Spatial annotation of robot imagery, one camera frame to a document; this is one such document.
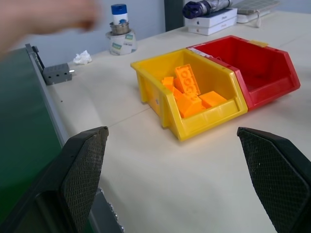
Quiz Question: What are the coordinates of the studded orange building block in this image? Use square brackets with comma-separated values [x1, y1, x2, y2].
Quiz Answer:
[174, 64, 201, 96]

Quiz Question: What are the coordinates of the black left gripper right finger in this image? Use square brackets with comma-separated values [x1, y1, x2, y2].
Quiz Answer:
[237, 126, 311, 233]

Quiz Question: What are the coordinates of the yellow plastic storage bin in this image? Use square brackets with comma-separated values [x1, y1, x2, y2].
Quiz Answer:
[130, 48, 249, 142]

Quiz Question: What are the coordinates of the red plastic storage bin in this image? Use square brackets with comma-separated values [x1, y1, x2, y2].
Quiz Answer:
[186, 35, 301, 112]

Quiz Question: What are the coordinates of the green conveyor belt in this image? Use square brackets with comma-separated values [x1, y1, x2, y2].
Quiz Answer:
[0, 47, 64, 195]

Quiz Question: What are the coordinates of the folded dark blue umbrella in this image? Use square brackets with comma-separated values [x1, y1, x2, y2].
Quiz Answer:
[182, 0, 233, 18]

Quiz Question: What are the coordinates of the white product box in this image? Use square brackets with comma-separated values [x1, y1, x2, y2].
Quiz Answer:
[184, 8, 238, 28]
[188, 17, 238, 36]

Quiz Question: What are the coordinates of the dark vertical post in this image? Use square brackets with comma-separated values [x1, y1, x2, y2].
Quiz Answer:
[164, 0, 187, 32]

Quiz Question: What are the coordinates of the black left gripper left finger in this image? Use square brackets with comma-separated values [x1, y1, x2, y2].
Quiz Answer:
[0, 126, 109, 233]

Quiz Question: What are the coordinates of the white paper cup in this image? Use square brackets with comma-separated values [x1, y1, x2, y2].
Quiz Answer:
[105, 28, 138, 56]

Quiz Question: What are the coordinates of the crumpled white tissue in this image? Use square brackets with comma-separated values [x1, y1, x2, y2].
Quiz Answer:
[73, 50, 92, 65]

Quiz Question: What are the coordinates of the grey metal block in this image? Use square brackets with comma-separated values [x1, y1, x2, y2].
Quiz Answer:
[42, 63, 75, 86]

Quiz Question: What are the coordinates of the white blue-capped bottle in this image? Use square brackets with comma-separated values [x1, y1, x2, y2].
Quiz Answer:
[111, 3, 129, 25]

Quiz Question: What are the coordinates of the white keyboard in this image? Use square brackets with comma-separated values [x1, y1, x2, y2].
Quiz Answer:
[232, 0, 280, 15]

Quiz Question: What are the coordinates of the metal ring cup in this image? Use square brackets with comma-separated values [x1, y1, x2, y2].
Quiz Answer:
[109, 21, 130, 35]

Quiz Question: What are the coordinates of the person's bare hand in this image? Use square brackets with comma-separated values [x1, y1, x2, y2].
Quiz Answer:
[0, 0, 104, 59]

